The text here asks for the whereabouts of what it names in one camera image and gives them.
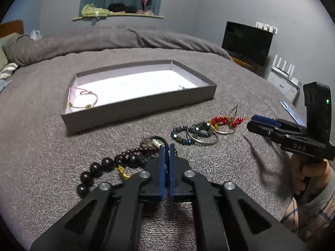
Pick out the olive green pillow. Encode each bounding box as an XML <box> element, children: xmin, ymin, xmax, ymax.
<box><xmin>0</xmin><ymin>33</ymin><xmax>27</xmax><ymax>70</ymax></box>

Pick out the person's right forearm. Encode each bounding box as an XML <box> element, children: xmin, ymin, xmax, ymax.
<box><xmin>281</xmin><ymin>167</ymin><xmax>335</xmax><ymax>243</ymax></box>

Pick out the wooden window sill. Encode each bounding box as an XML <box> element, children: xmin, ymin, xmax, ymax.
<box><xmin>72</xmin><ymin>14</ymin><xmax>164</xmax><ymax>21</ymax></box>

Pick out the black cloth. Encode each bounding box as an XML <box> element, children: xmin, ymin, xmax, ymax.
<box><xmin>108</xmin><ymin>3</ymin><xmax>138</xmax><ymax>14</ymax></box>

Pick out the grey bed cover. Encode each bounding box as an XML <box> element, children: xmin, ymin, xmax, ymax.
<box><xmin>0</xmin><ymin>47</ymin><xmax>312</xmax><ymax>251</ymax></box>

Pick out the blue braided bead bracelet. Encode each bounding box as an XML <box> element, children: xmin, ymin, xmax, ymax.
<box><xmin>194</xmin><ymin>120</ymin><xmax>218</xmax><ymax>140</ymax></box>
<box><xmin>171</xmin><ymin>125</ymin><xmax>196</xmax><ymax>145</ymax></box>

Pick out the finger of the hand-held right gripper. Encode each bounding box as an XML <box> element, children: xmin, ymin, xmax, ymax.
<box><xmin>246</xmin><ymin>121</ymin><xmax>286</xmax><ymax>143</ymax></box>
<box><xmin>251</xmin><ymin>114</ymin><xmax>282</xmax><ymax>126</ymax></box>

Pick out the silver bangle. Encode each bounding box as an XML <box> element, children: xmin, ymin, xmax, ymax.
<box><xmin>186</xmin><ymin>129</ymin><xmax>218</xmax><ymax>146</ymax></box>
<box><xmin>214</xmin><ymin>122</ymin><xmax>236</xmax><ymax>135</ymax></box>

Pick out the thin wire hoop bangle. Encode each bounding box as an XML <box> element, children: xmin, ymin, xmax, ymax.
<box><xmin>227</xmin><ymin>105</ymin><xmax>239</xmax><ymax>126</ymax></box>

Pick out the pink cord bracelet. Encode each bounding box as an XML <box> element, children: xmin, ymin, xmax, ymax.
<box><xmin>67</xmin><ymin>86</ymin><xmax>99</xmax><ymax>109</ymax></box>

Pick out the person's right hand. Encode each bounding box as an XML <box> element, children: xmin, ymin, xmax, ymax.
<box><xmin>290</xmin><ymin>153</ymin><xmax>333</xmax><ymax>202</ymax></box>

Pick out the grey rolled blanket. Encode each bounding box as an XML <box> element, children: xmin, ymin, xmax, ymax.
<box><xmin>3</xmin><ymin>26</ymin><xmax>233</xmax><ymax>67</ymax></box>

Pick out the white cardboard box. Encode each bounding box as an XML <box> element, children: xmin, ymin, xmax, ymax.
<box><xmin>265</xmin><ymin>67</ymin><xmax>301</xmax><ymax>103</ymax></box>

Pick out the light blue flat object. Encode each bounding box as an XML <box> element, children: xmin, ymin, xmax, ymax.
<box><xmin>280</xmin><ymin>101</ymin><xmax>307</xmax><ymax>126</ymax></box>

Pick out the wooden headboard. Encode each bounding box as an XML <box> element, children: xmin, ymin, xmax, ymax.
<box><xmin>0</xmin><ymin>19</ymin><xmax>24</xmax><ymax>40</ymax></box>

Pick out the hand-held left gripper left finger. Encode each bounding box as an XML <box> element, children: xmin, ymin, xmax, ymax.
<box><xmin>30</xmin><ymin>144</ymin><xmax>168</xmax><ymax>251</ymax></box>

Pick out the white router with antennas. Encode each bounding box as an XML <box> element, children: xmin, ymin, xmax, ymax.
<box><xmin>271</xmin><ymin>54</ymin><xmax>295</xmax><ymax>78</ymax></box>

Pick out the white wall socket strip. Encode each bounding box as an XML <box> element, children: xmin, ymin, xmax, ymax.
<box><xmin>255</xmin><ymin>21</ymin><xmax>278</xmax><ymax>34</ymax></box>

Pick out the green cloth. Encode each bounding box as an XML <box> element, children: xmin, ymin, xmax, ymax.
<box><xmin>81</xmin><ymin>3</ymin><xmax>110</xmax><ymax>17</ymax></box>

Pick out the small dark bead bracelet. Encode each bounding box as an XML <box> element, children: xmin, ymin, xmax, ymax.
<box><xmin>116</xmin><ymin>135</ymin><xmax>176</xmax><ymax>180</ymax></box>

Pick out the wooden television stand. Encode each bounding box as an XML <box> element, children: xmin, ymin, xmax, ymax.
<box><xmin>230</xmin><ymin>55</ymin><xmax>259</xmax><ymax>74</ymax></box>

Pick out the large dark bead bracelet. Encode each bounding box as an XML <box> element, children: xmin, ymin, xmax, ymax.
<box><xmin>76</xmin><ymin>154</ymin><xmax>144</xmax><ymax>198</ymax></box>

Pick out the grey shallow cardboard box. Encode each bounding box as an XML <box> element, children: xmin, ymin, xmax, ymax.
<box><xmin>61</xmin><ymin>60</ymin><xmax>218</xmax><ymax>136</ymax></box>

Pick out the blue grey folded cloth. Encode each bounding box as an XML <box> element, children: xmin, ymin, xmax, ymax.
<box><xmin>0</xmin><ymin>78</ymin><xmax>12</xmax><ymax>95</ymax></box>

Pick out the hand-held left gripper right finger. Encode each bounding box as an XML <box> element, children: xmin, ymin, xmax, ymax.
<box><xmin>168</xmin><ymin>144</ymin><xmax>307</xmax><ymax>251</ymax></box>

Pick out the striped pillow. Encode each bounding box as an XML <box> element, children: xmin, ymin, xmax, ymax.
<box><xmin>0</xmin><ymin>62</ymin><xmax>19</xmax><ymax>80</ymax></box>

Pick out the red bead bracelet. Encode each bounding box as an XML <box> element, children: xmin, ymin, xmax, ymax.
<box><xmin>211</xmin><ymin>115</ymin><xmax>244</xmax><ymax>129</ymax></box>

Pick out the black television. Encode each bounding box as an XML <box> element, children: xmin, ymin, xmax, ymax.
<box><xmin>221</xmin><ymin>21</ymin><xmax>274</xmax><ymax>67</ymax></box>

